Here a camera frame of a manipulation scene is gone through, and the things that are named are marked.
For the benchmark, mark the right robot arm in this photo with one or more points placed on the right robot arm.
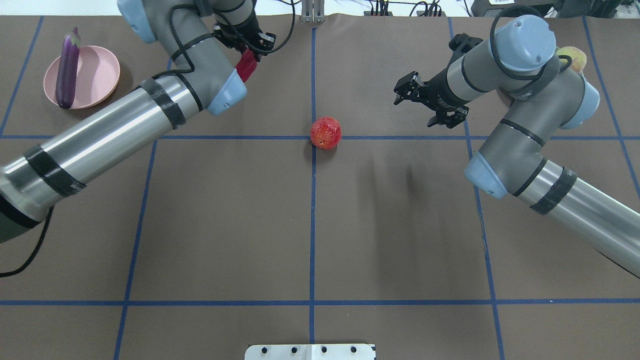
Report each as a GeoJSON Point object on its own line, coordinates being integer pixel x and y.
{"type": "Point", "coordinates": [520, 58]}

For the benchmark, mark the white metal mounting plate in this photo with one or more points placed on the white metal mounting plate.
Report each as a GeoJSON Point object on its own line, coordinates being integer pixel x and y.
{"type": "Point", "coordinates": [326, 351]}

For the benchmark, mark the pink plate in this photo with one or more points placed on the pink plate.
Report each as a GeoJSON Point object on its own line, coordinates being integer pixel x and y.
{"type": "Point", "coordinates": [98, 74]}

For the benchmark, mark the purple toy eggplant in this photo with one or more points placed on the purple toy eggplant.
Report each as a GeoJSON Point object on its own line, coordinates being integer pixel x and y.
{"type": "Point", "coordinates": [65, 84]}

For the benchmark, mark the pink green toy peach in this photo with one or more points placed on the pink green toy peach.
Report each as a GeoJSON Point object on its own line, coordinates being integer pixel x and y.
{"type": "Point", "coordinates": [575, 57]}

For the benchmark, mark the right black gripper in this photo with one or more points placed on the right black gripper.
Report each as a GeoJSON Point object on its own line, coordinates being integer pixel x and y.
{"type": "Point", "coordinates": [438, 93]}

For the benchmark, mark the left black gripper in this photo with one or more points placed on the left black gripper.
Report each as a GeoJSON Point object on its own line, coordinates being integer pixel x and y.
{"type": "Point", "coordinates": [239, 40]}

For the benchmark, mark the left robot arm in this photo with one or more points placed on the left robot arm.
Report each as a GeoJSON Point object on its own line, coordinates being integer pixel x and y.
{"type": "Point", "coordinates": [192, 32]}

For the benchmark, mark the aluminium frame post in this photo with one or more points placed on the aluminium frame post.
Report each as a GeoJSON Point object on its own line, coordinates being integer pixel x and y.
{"type": "Point", "coordinates": [313, 11]}

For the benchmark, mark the brown table mat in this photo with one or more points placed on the brown table mat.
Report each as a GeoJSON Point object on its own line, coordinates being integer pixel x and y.
{"type": "Point", "coordinates": [236, 230]}

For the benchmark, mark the red toy chili pepper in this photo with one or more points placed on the red toy chili pepper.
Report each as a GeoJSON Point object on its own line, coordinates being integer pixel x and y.
{"type": "Point", "coordinates": [246, 65]}

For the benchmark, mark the red toy pomegranate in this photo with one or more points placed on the red toy pomegranate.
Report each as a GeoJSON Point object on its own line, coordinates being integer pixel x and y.
{"type": "Point", "coordinates": [326, 133]}

